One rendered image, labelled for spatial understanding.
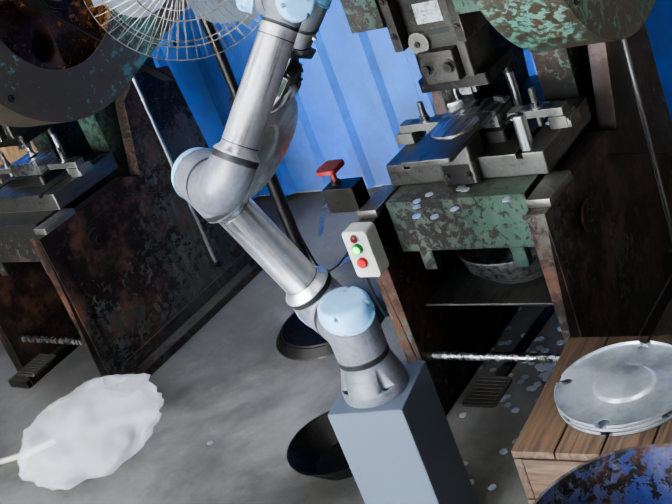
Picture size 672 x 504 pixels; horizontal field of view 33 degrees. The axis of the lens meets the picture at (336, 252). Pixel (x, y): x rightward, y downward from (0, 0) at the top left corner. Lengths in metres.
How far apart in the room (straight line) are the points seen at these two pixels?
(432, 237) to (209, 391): 1.17
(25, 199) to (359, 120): 1.39
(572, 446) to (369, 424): 0.44
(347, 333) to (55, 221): 1.64
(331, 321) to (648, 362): 0.67
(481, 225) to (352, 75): 1.83
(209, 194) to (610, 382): 0.91
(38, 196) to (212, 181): 1.76
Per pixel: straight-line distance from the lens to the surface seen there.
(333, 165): 2.90
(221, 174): 2.21
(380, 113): 4.47
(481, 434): 3.04
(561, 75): 2.98
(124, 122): 4.05
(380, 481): 2.57
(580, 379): 2.47
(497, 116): 2.84
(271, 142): 2.69
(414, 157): 2.71
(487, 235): 2.78
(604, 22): 2.47
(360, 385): 2.44
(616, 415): 2.34
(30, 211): 4.00
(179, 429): 3.62
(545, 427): 2.39
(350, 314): 2.37
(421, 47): 2.79
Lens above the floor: 1.75
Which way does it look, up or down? 24 degrees down
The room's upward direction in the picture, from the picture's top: 22 degrees counter-clockwise
